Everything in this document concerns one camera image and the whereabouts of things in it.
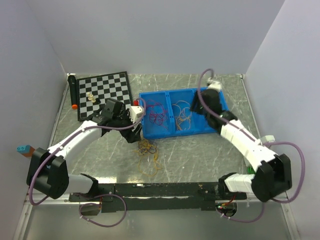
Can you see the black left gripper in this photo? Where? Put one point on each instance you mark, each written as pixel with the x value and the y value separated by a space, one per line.
pixel 132 136

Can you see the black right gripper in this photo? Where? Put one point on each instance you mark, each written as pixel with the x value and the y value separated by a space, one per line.
pixel 196 99

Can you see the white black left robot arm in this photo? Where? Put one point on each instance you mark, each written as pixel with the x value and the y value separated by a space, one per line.
pixel 49 169

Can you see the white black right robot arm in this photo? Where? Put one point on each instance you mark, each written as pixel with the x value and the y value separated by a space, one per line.
pixel 272 172

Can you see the black chess piece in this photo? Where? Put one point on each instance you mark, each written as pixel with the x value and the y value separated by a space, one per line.
pixel 98 101

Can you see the black white chessboard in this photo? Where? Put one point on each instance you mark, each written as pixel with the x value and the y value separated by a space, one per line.
pixel 113 85

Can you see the blue three-compartment plastic bin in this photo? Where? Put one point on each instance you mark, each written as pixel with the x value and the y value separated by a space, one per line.
pixel 168 115

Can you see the black marker orange cap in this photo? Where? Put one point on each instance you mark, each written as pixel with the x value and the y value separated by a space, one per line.
pixel 73 91

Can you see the white grey stand device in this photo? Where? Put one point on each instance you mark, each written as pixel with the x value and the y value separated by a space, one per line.
pixel 266 139

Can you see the green small plastic piece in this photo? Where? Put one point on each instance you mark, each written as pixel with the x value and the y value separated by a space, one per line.
pixel 250 170

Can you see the blue orange toy block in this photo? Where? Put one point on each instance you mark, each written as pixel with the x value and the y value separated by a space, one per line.
pixel 25 150

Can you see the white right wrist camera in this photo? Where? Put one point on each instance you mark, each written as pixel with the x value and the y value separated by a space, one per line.
pixel 214 84

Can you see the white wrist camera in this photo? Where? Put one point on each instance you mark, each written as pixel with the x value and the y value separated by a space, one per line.
pixel 214 84
pixel 136 111

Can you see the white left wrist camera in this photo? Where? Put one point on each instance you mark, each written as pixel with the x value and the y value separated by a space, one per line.
pixel 136 111

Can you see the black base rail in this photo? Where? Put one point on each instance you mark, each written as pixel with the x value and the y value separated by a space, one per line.
pixel 158 196

